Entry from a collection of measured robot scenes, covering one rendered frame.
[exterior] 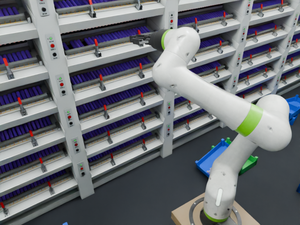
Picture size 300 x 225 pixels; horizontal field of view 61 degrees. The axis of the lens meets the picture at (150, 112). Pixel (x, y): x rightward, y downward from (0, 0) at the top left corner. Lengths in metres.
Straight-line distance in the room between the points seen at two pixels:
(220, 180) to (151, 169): 0.91
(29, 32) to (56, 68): 0.20
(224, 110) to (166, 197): 1.09
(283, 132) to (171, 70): 0.42
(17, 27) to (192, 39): 0.76
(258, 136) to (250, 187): 1.13
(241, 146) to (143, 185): 0.95
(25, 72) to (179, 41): 0.76
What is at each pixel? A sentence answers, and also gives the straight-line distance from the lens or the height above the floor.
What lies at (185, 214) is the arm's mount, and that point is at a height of 0.33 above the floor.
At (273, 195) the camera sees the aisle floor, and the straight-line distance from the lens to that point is 2.04.
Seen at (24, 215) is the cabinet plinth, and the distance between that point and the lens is 1.91.
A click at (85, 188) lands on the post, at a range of 1.86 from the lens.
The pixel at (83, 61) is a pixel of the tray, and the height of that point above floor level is 0.97.
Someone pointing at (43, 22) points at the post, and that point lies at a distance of 1.27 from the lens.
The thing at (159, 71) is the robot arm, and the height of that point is 1.10.
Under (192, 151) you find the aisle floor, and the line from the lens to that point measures 2.20.
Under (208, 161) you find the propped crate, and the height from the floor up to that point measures 0.04.
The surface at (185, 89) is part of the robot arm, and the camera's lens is 0.89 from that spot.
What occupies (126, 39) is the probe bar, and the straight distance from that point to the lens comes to 1.52.
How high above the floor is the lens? 1.48
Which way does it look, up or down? 34 degrees down
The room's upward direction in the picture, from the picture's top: 1 degrees counter-clockwise
